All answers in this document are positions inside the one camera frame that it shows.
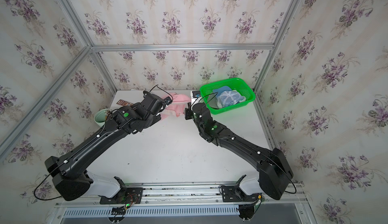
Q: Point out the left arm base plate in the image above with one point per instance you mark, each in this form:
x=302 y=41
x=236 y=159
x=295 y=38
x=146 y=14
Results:
x=124 y=196

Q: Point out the green plastic basket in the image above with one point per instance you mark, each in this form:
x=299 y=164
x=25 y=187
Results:
x=235 y=84

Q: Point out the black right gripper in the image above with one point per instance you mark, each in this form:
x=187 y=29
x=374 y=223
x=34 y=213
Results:
x=188 y=111

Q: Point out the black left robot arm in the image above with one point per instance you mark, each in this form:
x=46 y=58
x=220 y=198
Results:
x=69 y=172

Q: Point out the aluminium mounting rail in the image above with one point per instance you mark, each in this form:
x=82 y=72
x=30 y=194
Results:
x=164 y=194

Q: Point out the pink baseball cap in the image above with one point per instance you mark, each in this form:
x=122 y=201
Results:
x=177 y=107

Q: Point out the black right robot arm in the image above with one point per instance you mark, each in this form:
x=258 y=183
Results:
x=274 y=172

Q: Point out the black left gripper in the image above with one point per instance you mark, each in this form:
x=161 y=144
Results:
x=156 y=120

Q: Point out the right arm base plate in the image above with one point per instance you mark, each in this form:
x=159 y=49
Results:
x=235 y=194

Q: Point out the light blue baseball cap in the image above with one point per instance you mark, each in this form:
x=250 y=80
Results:
x=225 y=97

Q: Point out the mint green pen cup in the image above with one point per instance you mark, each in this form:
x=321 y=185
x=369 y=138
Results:
x=101 y=116

